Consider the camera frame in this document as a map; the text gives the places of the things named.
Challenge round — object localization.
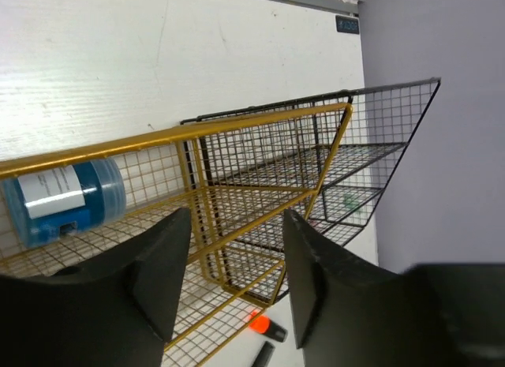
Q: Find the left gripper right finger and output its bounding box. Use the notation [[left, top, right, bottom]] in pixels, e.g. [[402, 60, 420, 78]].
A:
[[282, 210, 504, 366]]

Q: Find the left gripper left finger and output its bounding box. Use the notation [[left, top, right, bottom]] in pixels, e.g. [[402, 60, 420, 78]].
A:
[[0, 207, 193, 367]]

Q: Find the blue tape dispenser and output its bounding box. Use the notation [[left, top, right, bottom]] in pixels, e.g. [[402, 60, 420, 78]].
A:
[[2, 158, 126, 248]]

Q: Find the right table label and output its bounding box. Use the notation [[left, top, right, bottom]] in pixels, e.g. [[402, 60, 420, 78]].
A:
[[335, 15, 360, 35]]

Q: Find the gold wire shelf rack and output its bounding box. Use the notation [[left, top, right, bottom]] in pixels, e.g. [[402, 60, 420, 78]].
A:
[[0, 102, 354, 367]]

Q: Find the black wire shelf rack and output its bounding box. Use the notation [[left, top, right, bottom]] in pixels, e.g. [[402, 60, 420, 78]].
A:
[[181, 77, 441, 305]]

